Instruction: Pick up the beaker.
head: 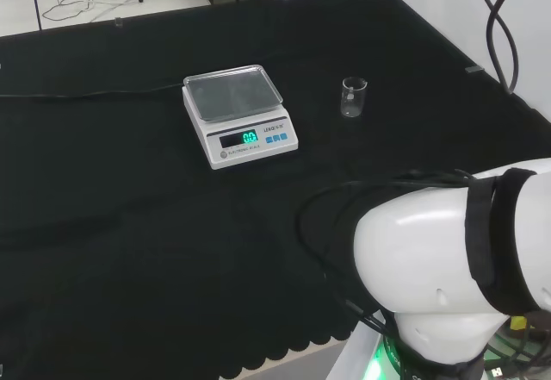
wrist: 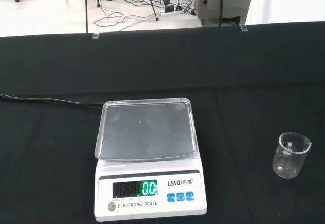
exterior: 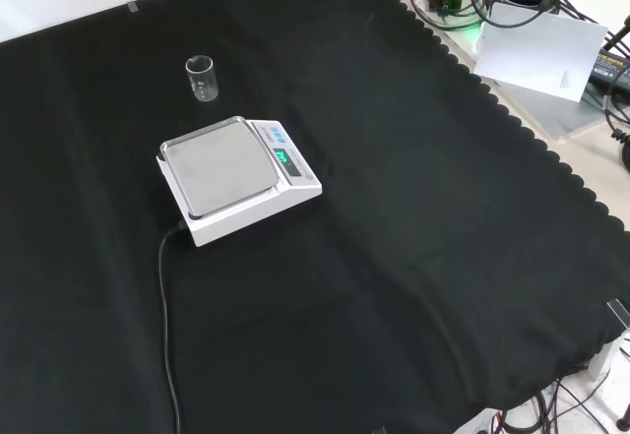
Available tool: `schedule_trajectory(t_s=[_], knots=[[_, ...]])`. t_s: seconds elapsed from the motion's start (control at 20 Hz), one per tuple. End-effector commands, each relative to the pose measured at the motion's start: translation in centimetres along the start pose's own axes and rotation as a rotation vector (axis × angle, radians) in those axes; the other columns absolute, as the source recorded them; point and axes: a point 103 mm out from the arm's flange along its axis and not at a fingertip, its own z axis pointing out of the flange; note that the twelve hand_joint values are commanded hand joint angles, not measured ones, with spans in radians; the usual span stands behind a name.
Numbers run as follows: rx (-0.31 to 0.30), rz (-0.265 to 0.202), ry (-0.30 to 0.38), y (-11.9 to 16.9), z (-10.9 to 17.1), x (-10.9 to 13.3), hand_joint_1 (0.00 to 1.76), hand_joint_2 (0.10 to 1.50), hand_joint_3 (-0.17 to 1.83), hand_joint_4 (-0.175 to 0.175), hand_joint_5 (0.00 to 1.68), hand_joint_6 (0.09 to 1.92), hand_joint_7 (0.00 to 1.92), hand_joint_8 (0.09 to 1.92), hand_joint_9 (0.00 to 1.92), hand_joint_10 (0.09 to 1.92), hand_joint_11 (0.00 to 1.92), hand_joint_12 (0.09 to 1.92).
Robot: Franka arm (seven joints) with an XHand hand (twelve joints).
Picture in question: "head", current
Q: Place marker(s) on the small clear glass beaker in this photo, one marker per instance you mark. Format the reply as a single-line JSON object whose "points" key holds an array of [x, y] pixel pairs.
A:
{"points": [[354, 97]]}

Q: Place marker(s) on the clear cloth clip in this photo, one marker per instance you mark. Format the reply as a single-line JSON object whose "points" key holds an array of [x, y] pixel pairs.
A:
{"points": [[474, 70], [118, 21]]}

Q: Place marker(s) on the white electronic balance steel pan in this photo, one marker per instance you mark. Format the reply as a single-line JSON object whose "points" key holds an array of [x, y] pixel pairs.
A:
{"points": [[247, 138]]}

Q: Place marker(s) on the black bench cloth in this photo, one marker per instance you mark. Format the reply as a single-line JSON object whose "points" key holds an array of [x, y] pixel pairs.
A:
{"points": [[129, 225]]}

